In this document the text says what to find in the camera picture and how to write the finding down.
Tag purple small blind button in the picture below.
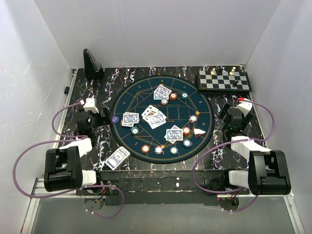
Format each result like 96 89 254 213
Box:
111 116 119 124

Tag dealt face-down playing card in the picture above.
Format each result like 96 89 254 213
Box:
121 113 136 127

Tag green chips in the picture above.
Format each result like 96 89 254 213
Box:
181 93 188 100
183 139 192 148
131 126 139 135

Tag blue white chips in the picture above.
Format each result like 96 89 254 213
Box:
189 115 197 123
161 98 168 106

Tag blue playing card box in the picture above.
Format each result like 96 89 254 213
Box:
104 146 130 171

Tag orange chips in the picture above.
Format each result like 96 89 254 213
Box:
182 127 191 136
169 93 177 100

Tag pulled face-down playing card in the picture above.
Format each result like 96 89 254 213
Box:
145 114 167 129

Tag orange poker chip stack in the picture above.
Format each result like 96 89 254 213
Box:
141 145 150 153

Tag blue white poker chip stack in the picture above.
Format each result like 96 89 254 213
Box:
155 146 163 155

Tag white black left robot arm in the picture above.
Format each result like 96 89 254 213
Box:
44 108 112 195

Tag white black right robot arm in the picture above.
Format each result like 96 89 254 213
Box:
218 101 291 195

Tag black white chess board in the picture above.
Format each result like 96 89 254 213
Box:
196 70 252 94

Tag white chess piece right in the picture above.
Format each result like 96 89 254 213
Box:
229 67 236 76

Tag black chess piece back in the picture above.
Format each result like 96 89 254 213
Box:
217 66 223 76

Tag black card holder stand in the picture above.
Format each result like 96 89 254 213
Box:
83 49 104 80

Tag round blue poker mat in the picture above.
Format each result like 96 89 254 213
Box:
111 76 215 164

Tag green poker chip stack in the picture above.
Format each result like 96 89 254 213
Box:
170 147 178 155

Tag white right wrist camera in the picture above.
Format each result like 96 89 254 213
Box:
235 101 253 116

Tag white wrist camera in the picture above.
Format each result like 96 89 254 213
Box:
235 101 253 116
83 97 98 113

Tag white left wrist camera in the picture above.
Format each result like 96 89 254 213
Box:
83 97 98 113

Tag aluminium rail frame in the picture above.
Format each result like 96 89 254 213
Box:
23 68 305 234

